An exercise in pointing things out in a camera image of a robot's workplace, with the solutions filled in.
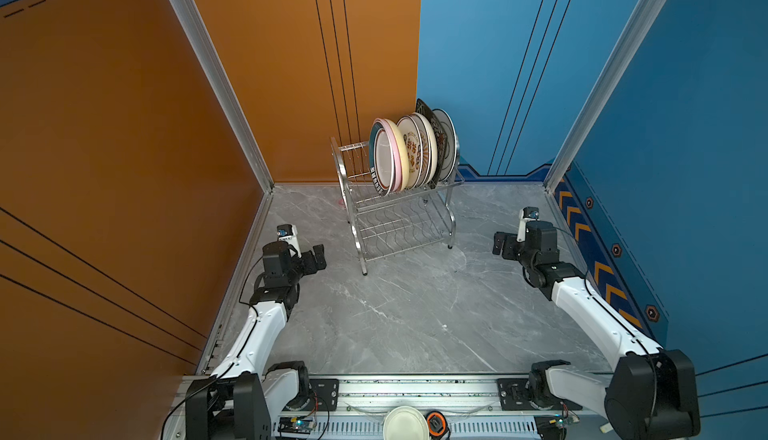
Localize orange black tape measure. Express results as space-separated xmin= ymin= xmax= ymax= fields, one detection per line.
xmin=425 ymin=410 xmax=451 ymax=440

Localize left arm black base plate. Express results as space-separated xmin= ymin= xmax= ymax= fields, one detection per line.
xmin=284 ymin=378 xmax=339 ymax=412

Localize yellow round plate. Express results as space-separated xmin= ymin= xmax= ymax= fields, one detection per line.
xmin=389 ymin=121 xmax=410 ymax=191

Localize small circuit board with wires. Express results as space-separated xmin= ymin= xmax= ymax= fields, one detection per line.
xmin=534 ymin=414 xmax=580 ymax=440

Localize silver wire dish rack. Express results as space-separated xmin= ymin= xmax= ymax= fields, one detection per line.
xmin=330 ymin=138 xmax=464 ymax=275

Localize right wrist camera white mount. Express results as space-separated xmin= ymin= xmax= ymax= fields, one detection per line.
xmin=516 ymin=206 xmax=539 ymax=243

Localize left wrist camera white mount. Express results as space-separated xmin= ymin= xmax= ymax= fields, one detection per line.
xmin=277 ymin=223 xmax=301 ymax=257

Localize green circuit board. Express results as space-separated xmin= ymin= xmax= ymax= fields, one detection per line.
xmin=276 ymin=417 xmax=317 ymax=438

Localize white round bowl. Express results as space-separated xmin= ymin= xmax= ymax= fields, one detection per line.
xmin=383 ymin=406 xmax=430 ymax=440

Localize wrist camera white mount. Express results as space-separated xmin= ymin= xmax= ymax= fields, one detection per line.
xmin=277 ymin=223 xmax=301 ymax=257
xmin=516 ymin=206 xmax=539 ymax=243

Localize white plate orange sunburst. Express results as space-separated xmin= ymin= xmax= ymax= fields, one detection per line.
xmin=414 ymin=112 xmax=434 ymax=187

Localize aluminium frame rail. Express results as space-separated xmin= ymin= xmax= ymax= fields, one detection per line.
xmin=173 ymin=374 xmax=600 ymax=439

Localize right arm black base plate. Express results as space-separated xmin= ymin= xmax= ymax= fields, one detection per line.
xmin=496 ymin=378 xmax=583 ymax=411

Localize black square floral plate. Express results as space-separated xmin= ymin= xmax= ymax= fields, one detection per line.
xmin=416 ymin=98 xmax=455 ymax=188

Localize cream beige round plate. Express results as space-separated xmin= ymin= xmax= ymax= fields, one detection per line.
xmin=418 ymin=113 xmax=438 ymax=187

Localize white plate red characters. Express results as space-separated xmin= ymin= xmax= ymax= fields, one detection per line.
xmin=397 ymin=115 xmax=423 ymax=189

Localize pink round plate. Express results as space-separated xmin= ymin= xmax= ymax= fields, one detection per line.
xmin=379 ymin=118 xmax=403 ymax=194

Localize white plate green maroon rim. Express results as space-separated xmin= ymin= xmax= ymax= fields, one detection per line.
xmin=369 ymin=118 xmax=396 ymax=196

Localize white plate green ring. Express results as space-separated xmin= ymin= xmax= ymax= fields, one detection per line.
xmin=431 ymin=108 xmax=460 ymax=183

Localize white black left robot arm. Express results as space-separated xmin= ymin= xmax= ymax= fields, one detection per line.
xmin=182 ymin=239 xmax=327 ymax=439

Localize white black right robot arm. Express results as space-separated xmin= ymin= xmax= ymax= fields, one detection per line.
xmin=492 ymin=217 xmax=701 ymax=439

